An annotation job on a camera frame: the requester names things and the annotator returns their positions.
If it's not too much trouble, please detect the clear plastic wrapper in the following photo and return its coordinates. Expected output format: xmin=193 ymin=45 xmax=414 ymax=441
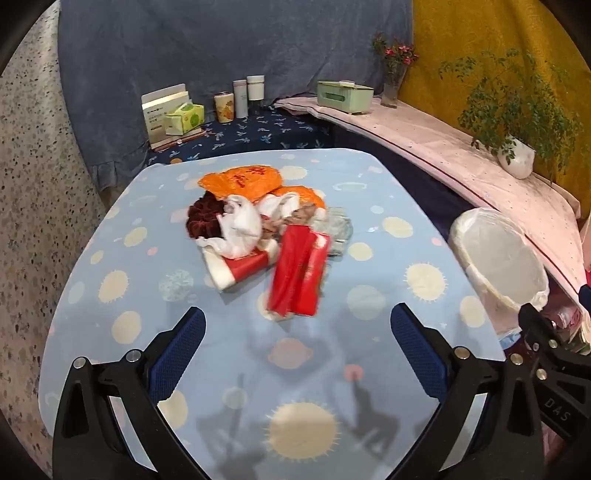
xmin=314 ymin=207 xmax=355 ymax=260

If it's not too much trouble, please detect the trash bin with white liner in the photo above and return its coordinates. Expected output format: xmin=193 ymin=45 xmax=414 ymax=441
xmin=448 ymin=207 xmax=551 ymax=339

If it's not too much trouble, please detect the green plant in white pot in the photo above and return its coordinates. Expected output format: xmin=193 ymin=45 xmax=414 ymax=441
xmin=438 ymin=48 xmax=585 ymax=180

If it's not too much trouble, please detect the orange plastic bag red print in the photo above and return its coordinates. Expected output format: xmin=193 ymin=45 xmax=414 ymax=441
xmin=198 ymin=165 xmax=283 ymax=204

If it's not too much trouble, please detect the blue backdrop cloth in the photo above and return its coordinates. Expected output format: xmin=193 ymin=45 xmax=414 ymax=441
xmin=57 ymin=0 xmax=415 ymax=188

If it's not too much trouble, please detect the crumpled white tissue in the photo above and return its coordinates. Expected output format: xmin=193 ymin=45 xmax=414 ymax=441
xmin=198 ymin=193 xmax=297 ymax=258

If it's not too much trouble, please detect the orange patterned can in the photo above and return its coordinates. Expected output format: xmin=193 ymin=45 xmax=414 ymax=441
xmin=213 ymin=91 xmax=235 ymax=124

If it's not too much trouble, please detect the pink cloth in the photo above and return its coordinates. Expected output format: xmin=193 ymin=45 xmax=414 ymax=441
xmin=274 ymin=94 xmax=591 ymax=320

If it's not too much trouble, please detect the green tissue pack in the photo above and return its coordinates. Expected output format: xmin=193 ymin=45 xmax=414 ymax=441
xmin=163 ymin=102 xmax=205 ymax=136

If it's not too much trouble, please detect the glass vase with pink flowers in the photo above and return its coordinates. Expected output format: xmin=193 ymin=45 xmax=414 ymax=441
xmin=371 ymin=32 xmax=419 ymax=110

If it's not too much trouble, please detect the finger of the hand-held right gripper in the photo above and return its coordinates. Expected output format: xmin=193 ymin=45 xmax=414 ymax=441
xmin=518 ymin=303 xmax=574 ymax=371

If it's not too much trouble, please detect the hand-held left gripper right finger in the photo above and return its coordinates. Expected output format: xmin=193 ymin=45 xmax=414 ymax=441
xmin=390 ymin=302 xmax=548 ymax=480

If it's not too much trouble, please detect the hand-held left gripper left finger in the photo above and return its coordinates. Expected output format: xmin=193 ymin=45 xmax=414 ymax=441
xmin=52 ymin=306 xmax=218 ymax=480

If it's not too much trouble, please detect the red and white paper box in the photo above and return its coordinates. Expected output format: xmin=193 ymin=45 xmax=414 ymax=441
xmin=202 ymin=239 xmax=281 ymax=292

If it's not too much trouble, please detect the navy printed cloth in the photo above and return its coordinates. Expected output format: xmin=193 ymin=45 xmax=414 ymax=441
xmin=142 ymin=108 xmax=334 ymax=168

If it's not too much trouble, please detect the dark red scrunchie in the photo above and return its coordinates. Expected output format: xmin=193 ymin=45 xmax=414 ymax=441
xmin=187 ymin=191 xmax=230 ymax=239

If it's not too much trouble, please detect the red tissue packet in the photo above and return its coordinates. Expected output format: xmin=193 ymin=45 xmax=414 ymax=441
xmin=267 ymin=223 xmax=334 ymax=320

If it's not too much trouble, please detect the plain orange plastic bag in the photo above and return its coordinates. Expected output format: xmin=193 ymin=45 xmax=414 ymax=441
xmin=271 ymin=185 xmax=327 ymax=209

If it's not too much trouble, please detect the crumpled brown wrapper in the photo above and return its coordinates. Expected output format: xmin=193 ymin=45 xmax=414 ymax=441
xmin=262 ymin=205 xmax=325 ymax=237

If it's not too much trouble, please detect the yellow backdrop cloth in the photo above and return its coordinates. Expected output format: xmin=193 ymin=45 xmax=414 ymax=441
xmin=398 ymin=0 xmax=591 ymax=220

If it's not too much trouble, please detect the pale green tissue box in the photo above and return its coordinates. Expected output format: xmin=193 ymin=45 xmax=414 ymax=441
xmin=316 ymin=80 xmax=375 ymax=116

